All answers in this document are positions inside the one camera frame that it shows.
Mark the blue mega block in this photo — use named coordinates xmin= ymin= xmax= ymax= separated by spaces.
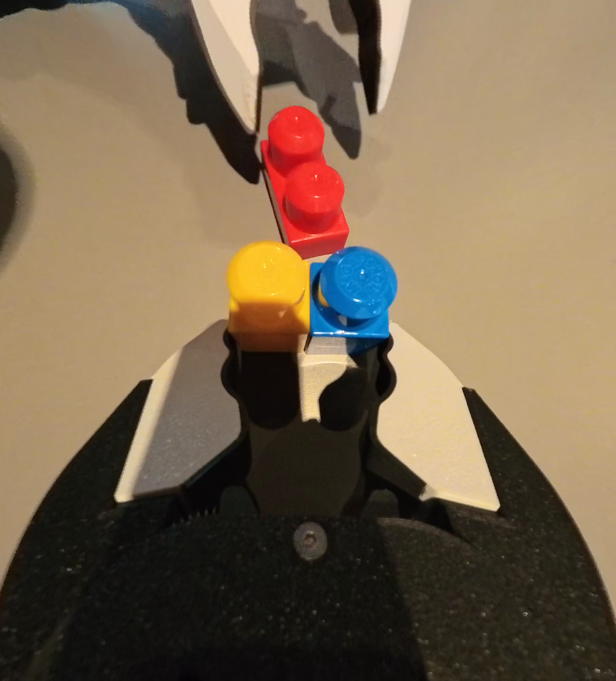
xmin=304 ymin=246 xmax=399 ymax=356

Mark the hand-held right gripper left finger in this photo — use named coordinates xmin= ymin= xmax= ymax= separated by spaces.
xmin=114 ymin=319 xmax=250 ymax=504

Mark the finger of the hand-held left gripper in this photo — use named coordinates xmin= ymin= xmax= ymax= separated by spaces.
xmin=190 ymin=0 xmax=262 ymax=134
xmin=348 ymin=0 xmax=413 ymax=116

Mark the red mega block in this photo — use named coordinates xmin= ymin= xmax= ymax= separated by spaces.
xmin=260 ymin=105 xmax=350 ymax=261

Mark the yellow mega block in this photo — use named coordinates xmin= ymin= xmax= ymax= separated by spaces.
xmin=226 ymin=240 xmax=311 ymax=353

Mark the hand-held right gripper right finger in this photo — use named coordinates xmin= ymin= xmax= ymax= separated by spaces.
xmin=367 ymin=322 xmax=500 ymax=513

